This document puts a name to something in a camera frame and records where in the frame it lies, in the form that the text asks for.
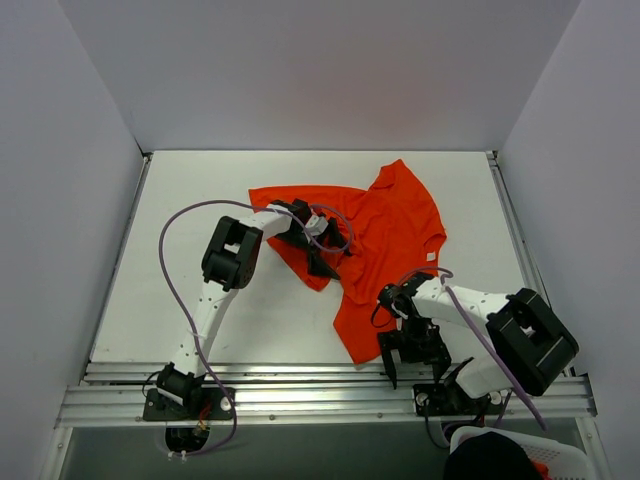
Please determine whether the orange t shirt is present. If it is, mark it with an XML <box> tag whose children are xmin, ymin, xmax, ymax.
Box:
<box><xmin>249</xmin><ymin>159</ymin><xmax>447</xmax><ymax>364</ymax></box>

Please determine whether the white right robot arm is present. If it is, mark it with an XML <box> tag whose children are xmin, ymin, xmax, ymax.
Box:
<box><xmin>376</xmin><ymin>273</ymin><xmax>579</xmax><ymax>413</ymax></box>

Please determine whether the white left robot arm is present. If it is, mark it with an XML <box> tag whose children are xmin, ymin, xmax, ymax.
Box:
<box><xmin>156</xmin><ymin>199</ymin><xmax>355</xmax><ymax>419</ymax></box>

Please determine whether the black garment in basket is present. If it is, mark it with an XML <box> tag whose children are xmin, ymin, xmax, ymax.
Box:
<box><xmin>443</xmin><ymin>432</ymin><xmax>543</xmax><ymax>480</ymax></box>

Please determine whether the white laundry basket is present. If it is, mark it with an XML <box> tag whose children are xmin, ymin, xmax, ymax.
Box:
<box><xmin>444</xmin><ymin>426</ymin><xmax>597</xmax><ymax>479</ymax></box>

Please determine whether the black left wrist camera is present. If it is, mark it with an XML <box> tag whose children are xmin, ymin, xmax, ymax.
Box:
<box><xmin>305</xmin><ymin>214</ymin><xmax>329</xmax><ymax>237</ymax></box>

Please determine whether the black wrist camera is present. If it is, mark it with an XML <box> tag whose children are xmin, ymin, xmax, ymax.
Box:
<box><xmin>305</xmin><ymin>214</ymin><xmax>329</xmax><ymax>237</ymax></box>
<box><xmin>377</xmin><ymin>284</ymin><xmax>415</xmax><ymax>319</ymax></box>

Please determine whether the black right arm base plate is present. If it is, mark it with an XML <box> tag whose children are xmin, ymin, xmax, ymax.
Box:
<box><xmin>412</xmin><ymin>383</ymin><xmax>503</xmax><ymax>418</ymax></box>

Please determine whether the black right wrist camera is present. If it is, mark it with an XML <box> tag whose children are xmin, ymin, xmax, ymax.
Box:
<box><xmin>377</xmin><ymin>284</ymin><xmax>415</xmax><ymax>319</ymax></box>

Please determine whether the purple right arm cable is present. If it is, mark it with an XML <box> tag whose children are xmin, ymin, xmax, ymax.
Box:
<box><xmin>394</xmin><ymin>267</ymin><xmax>549</xmax><ymax>432</ymax></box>

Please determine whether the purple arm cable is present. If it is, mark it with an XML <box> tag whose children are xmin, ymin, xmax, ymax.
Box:
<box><xmin>394</xmin><ymin>267</ymin><xmax>549</xmax><ymax>432</ymax></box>
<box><xmin>158</xmin><ymin>199</ymin><xmax>355</xmax><ymax>457</ymax></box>

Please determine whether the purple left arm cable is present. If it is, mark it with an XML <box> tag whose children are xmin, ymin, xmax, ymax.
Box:
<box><xmin>158</xmin><ymin>199</ymin><xmax>355</xmax><ymax>457</ymax></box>

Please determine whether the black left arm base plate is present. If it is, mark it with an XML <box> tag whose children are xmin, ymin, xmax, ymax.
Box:
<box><xmin>142</xmin><ymin>387</ymin><xmax>232</xmax><ymax>422</ymax></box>

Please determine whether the aluminium rail frame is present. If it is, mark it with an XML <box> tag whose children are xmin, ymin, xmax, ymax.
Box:
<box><xmin>39</xmin><ymin>149</ymin><xmax>609</xmax><ymax>480</ymax></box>

